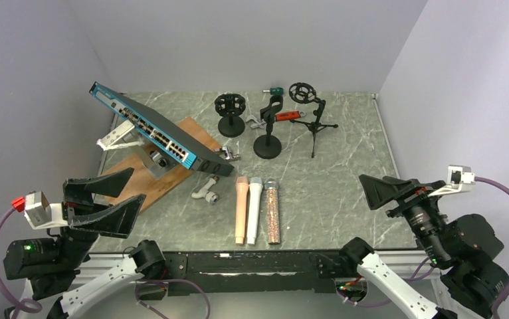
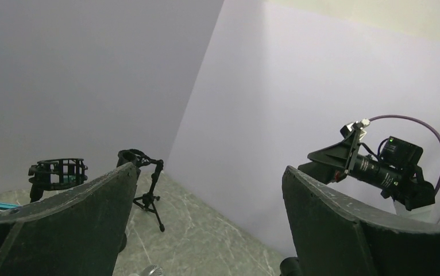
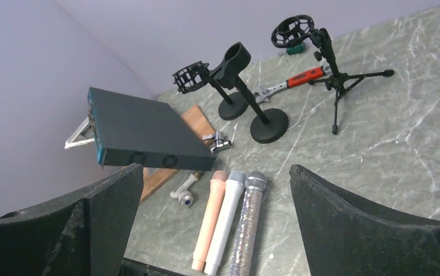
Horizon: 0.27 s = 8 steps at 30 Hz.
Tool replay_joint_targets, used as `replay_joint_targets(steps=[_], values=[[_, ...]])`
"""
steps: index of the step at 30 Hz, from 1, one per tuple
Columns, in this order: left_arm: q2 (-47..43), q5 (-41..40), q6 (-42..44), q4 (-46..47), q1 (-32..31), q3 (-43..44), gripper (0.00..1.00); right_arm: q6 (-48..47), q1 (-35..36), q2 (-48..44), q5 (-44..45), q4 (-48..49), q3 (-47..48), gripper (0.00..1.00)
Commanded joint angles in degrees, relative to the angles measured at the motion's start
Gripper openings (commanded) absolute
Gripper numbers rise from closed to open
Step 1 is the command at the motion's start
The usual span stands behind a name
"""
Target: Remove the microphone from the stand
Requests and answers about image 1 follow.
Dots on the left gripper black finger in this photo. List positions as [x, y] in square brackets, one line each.
[117, 221]
[81, 191]

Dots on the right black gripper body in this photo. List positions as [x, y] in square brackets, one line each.
[422, 196]

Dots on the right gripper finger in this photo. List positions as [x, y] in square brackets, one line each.
[379, 192]
[412, 183]

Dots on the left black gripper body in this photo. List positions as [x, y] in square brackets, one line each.
[74, 233]

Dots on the sprinkle pattern silver microphone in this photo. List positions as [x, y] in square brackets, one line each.
[272, 211]

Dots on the black round base clip stand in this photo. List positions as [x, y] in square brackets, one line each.
[269, 146]

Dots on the white microphone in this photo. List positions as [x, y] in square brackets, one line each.
[255, 191]

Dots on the black mini tripod stand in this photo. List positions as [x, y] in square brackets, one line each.
[304, 93]

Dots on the black shock mount desk stand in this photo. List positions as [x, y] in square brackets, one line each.
[230, 106]

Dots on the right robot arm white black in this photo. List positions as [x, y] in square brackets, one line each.
[464, 248]

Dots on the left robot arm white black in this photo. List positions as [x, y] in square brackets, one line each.
[51, 264]

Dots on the wooden board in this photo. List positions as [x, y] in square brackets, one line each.
[156, 185]

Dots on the white pipe fitting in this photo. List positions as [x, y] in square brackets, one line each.
[205, 193]

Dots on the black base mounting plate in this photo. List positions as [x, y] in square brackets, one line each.
[256, 271]

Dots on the silver metal clamp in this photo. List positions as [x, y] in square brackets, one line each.
[227, 154]

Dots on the green stubby screwdriver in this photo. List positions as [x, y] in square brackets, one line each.
[274, 91]

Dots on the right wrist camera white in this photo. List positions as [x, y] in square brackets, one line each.
[460, 179]

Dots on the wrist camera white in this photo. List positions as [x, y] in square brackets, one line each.
[460, 179]
[39, 213]

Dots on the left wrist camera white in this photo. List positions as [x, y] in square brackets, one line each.
[39, 213]

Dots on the white bracket stand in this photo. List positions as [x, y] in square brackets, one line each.
[121, 137]

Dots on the grey metal mount block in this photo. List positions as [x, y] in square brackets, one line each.
[157, 163]

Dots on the blue black network switch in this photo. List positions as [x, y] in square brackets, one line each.
[163, 133]

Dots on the red handled adjustable wrench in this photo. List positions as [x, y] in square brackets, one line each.
[280, 117]

